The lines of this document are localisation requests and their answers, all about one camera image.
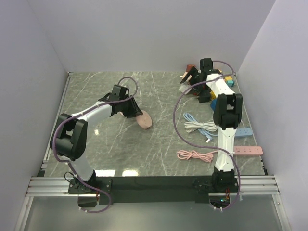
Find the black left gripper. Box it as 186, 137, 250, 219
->
119, 95, 142, 118

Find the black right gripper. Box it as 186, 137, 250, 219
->
180, 67, 205, 94

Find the maroon patterned cube plug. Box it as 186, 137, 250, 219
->
186, 64, 196, 72

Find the pink power strip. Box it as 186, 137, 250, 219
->
234, 146, 263, 156
117, 109, 153, 129

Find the light blue power strip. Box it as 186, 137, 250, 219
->
235, 128, 253, 138

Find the white cartoon cube plug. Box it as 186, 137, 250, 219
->
179, 83, 192, 95

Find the black cube plug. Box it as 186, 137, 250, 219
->
198, 90, 211, 103

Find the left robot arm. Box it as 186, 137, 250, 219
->
50, 85, 143, 193

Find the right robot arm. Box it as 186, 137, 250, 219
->
179, 58, 243, 192

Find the light pink cube plug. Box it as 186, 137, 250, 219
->
180, 72, 191, 84

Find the yellow cube plug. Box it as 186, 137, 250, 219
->
210, 91, 216, 100

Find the blue cube plug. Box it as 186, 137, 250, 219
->
210, 99, 217, 111

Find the small cyan plug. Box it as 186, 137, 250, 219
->
227, 80, 235, 87

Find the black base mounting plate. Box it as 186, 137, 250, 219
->
67, 175, 239, 205

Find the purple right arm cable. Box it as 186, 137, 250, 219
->
173, 60, 241, 211

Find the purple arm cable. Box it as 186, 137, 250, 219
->
173, 60, 241, 211
54, 77, 139, 214

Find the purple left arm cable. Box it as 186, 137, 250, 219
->
54, 77, 139, 214

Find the aluminium rail frame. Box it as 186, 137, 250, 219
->
14, 71, 289, 231

